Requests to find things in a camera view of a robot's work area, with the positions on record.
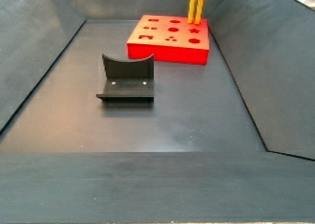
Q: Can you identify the black curved fixture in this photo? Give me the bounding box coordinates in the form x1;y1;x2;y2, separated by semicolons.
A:
96;55;154;100

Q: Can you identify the red shape-sorter block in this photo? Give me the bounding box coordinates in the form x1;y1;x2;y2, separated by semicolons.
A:
127;15;211;65

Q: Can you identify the yellow square-circle peg object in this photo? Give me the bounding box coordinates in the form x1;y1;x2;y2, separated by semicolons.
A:
187;0;204;25

